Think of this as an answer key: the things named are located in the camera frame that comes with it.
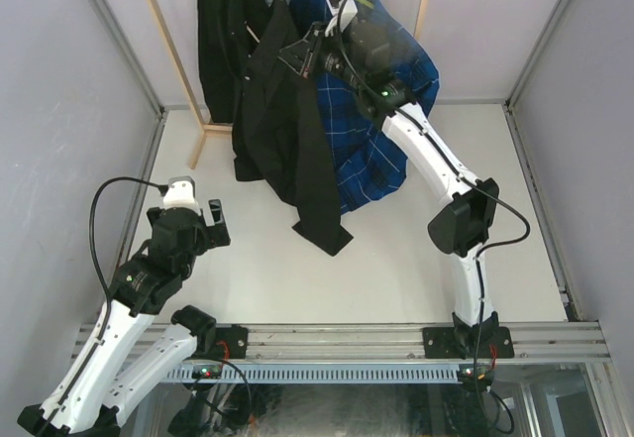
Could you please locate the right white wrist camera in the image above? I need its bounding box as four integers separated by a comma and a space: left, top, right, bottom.
325, 0, 358, 38

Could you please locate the black mount plate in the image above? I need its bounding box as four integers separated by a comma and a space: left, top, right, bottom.
195, 324, 249, 360
422, 326, 515, 360

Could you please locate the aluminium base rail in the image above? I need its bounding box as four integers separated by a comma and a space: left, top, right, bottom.
71, 321, 613, 365

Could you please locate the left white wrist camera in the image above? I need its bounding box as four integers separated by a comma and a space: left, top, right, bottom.
162, 176, 201, 215

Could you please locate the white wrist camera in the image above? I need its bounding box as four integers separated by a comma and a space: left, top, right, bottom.
325, 0, 358, 38
162, 176, 201, 215

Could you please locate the left black camera cable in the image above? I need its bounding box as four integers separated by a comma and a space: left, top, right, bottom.
88, 175, 169, 354

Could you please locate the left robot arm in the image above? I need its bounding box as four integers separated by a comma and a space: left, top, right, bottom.
17, 199, 231, 436

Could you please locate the blue slotted cable duct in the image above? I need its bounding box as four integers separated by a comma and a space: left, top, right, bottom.
162, 363, 461, 384

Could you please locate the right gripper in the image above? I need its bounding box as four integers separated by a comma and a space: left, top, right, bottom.
280, 20, 367, 89

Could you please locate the black shirt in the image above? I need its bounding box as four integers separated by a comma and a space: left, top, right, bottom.
197, 0, 353, 256

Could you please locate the black camera cable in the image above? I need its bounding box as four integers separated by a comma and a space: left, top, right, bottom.
88, 175, 169, 354
336, 0, 531, 403

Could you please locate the left black mount plate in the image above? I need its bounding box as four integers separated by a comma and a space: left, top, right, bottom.
195, 324, 249, 360

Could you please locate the blue plaid shirt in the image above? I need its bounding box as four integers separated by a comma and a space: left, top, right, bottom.
289, 0, 440, 214

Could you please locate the right black camera cable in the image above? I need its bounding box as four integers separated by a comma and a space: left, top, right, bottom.
336, 0, 531, 403

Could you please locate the right black mount plate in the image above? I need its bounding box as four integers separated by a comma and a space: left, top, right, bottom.
422, 326, 515, 360

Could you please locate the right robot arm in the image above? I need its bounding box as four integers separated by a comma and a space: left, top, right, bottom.
278, 21, 499, 357

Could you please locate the wooden clothes rack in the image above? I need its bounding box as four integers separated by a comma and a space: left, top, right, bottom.
146, 0, 429, 169

